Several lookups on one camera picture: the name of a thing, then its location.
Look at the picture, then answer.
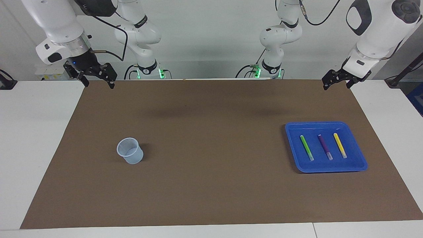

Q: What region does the black base cable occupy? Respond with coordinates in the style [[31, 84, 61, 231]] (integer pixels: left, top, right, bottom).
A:
[[235, 50, 266, 79], [124, 64, 173, 80]]

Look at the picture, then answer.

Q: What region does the yellow pen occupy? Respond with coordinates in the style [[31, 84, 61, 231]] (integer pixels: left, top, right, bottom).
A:
[[333, 133, 348, 159]]

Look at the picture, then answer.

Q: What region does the translucent plastic cup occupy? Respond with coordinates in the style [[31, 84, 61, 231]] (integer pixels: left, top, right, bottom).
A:
[[116, 138, 144, 165]]

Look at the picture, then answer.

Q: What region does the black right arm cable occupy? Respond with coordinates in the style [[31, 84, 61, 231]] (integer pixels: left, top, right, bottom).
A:
[[86, 12, 129, 62]]

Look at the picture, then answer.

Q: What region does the black stand pole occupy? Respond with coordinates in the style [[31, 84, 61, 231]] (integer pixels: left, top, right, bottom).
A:
[[385, 51, 423, 88]]

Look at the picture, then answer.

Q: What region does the green pen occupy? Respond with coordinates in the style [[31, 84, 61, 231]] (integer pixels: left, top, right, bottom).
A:
[[299, 135, 315, 162]]

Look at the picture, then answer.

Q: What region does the purple pen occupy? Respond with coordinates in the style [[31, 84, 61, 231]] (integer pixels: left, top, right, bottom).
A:
[[318, 134, 333, 161]]

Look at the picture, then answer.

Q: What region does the black table clamp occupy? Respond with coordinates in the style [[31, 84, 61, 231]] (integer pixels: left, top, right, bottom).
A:
[[0, 69, 18, 90]]

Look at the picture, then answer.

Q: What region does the brown table mat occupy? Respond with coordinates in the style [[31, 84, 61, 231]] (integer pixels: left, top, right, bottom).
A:
[[20, 79, 423, 229]]

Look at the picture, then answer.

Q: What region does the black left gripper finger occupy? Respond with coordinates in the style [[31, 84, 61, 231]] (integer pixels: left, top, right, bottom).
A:
[[322, 69, 346, 91], [346, 74, 364, 89]]

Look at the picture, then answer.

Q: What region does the blue plastic tray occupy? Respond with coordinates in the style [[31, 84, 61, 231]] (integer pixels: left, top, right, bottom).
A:
[[285, 121, 368, 173]]

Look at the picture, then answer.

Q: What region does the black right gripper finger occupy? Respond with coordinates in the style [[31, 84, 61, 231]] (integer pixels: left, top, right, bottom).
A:
[[98, 63, 118, 90], [63, 62, 90, 88]]

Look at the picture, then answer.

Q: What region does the blue box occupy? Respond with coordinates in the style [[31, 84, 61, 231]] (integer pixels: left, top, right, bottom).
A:
[[406, 83, 423, 117]]

